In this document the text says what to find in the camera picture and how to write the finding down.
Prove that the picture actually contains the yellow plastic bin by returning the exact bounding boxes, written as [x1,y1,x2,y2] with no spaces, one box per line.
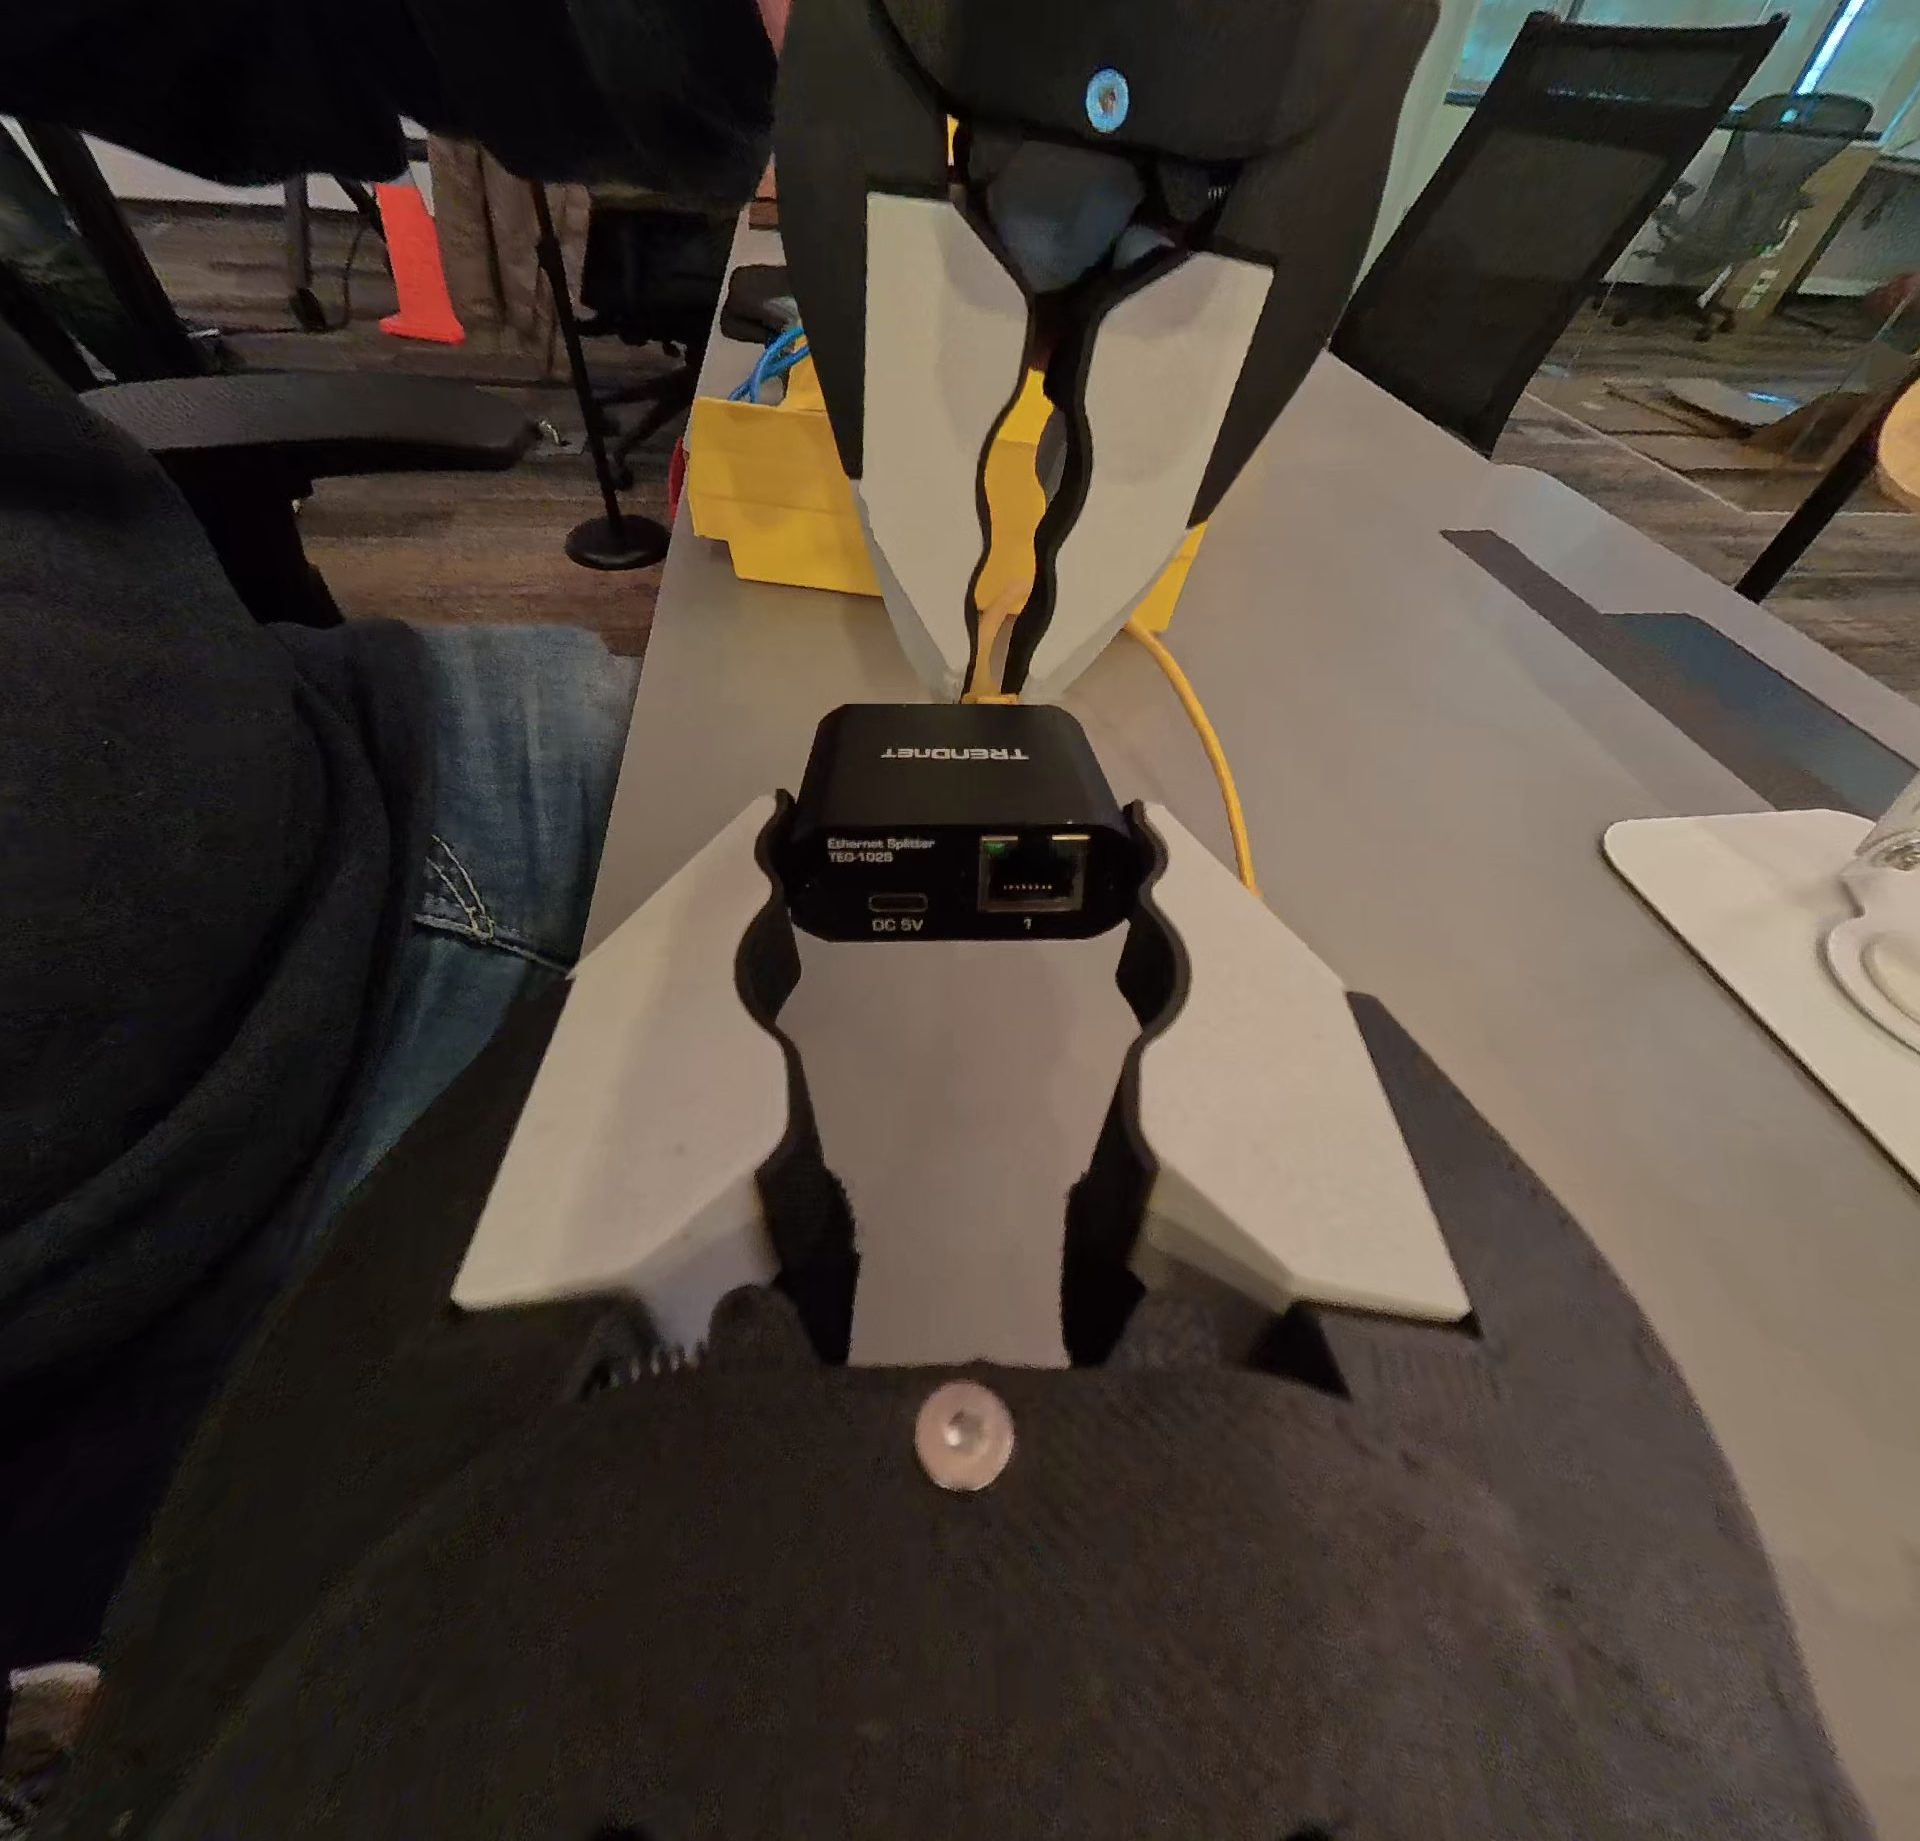
[681,371,1209,627]

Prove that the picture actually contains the yellow ethernet cable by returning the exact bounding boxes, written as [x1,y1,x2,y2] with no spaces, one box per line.
[961,565,1263,898]

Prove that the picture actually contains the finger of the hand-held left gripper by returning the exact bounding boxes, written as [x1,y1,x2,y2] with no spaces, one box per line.
[854,191,1038,704]
[1003,240,1273,700]

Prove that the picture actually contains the white desk mat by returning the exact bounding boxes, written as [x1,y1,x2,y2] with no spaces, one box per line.
[1604,807,1920,1183]

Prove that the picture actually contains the person's left forearm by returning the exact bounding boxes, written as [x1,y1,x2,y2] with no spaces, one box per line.
[0,0,798,208]

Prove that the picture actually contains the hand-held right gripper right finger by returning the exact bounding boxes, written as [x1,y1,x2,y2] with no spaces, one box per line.
[1063,804,1473,1369]

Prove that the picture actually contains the black round-base stand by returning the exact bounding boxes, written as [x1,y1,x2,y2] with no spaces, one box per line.
[516,175,676,573]

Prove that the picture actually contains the black ethernet splitter box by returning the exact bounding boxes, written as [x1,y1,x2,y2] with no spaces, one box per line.
[788,700,1130,944]

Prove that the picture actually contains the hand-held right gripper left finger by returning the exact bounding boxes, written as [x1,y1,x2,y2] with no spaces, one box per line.
[451,791,859,1364]

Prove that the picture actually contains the white round coaster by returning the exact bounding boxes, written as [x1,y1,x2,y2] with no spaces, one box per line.
[1821,903,1920,1054]

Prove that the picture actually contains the orange traffic cone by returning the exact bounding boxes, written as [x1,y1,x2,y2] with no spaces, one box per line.
[375,181,467,345]

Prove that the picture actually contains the person's blue jeans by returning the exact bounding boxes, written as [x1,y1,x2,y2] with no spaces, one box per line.
[285,625,648,1272]

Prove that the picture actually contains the black desk cable cover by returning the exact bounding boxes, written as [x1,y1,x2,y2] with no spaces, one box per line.
[1440,528,1920,815]

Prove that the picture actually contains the grey office chair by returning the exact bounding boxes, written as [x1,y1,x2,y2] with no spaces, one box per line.
[1642,90,1877,343]

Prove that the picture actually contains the person's black hoodie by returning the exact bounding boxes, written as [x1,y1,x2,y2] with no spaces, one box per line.
[0,316,452,1707]

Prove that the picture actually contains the black mesh office chair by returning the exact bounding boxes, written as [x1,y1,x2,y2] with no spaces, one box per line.
[1333,10,1791,455]

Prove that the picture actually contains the black slanted pole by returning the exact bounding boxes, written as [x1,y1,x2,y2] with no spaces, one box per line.
[1736,347,1920,605]

